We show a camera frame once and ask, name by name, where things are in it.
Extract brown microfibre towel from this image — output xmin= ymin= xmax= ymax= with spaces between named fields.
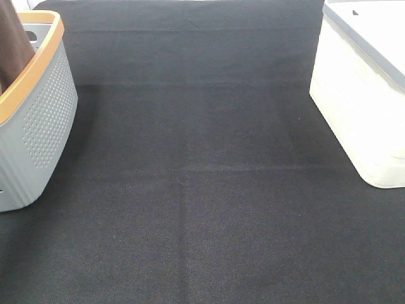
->
xmin=1 ymin=0 xmax=35 ymax=94

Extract black table cloth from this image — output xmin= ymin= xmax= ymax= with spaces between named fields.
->
xmin=1 ymin=1 xmax=404 ymax=303

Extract grey perforated laundry basket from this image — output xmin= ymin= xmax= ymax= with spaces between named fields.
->
xmin=1 ymin=10 xmax=78 ymax=212

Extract white plastic storage box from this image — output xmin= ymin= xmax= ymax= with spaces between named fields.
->
xmin=309 ymin=1 xmax=404 ymax=188

